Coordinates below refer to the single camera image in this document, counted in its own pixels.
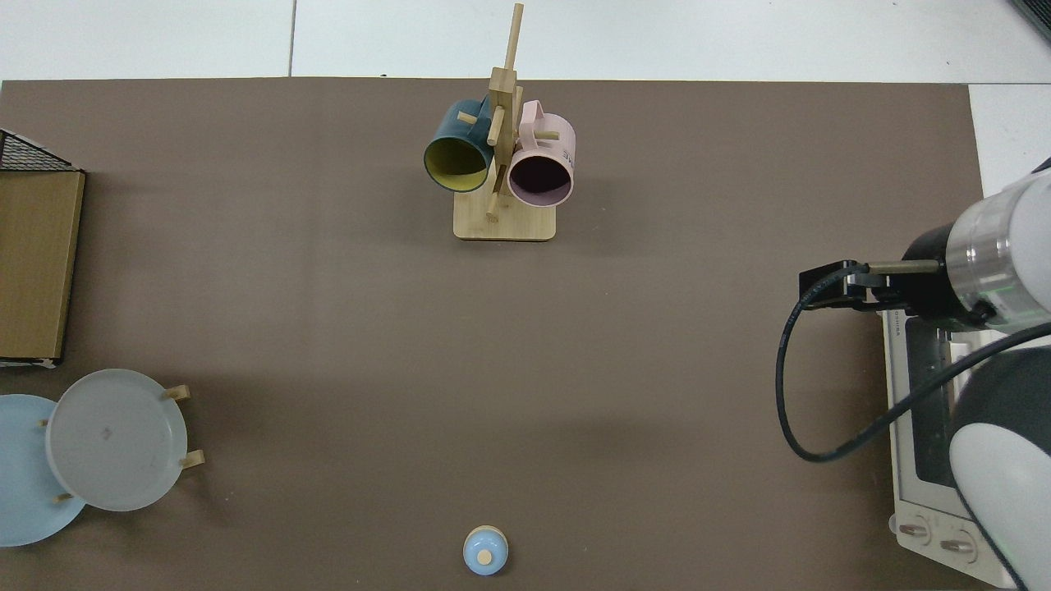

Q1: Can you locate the pale toaster oven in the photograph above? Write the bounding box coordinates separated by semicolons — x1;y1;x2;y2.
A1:
883;308;1051;588

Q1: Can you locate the black panel corner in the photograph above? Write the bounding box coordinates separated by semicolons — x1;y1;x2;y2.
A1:
1014;0;1051;42

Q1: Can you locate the pink cup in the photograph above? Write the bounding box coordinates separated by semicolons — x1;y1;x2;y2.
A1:
507;100;577;208

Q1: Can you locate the wooden cup stand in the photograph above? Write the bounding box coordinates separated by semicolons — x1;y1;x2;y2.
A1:
453;2;558;241

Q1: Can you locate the teal cup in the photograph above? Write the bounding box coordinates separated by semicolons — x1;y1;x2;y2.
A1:
423;96;496;194

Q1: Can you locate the brown table cloth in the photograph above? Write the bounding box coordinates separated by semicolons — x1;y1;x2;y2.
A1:
0;78;998;591

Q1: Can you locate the wooden plate rack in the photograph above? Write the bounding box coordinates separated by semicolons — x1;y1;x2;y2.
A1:
37;384;206;503

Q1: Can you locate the grey plate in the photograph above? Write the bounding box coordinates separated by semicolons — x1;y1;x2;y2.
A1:
45;369;189;512

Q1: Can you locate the light blue plate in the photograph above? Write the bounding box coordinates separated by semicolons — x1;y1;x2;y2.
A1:
0;394;87;547

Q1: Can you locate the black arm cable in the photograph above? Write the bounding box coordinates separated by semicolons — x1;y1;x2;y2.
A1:
776;261;1051;463

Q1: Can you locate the wire basket with wooden floor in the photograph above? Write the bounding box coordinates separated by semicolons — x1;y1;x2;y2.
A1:
0;129;87;368

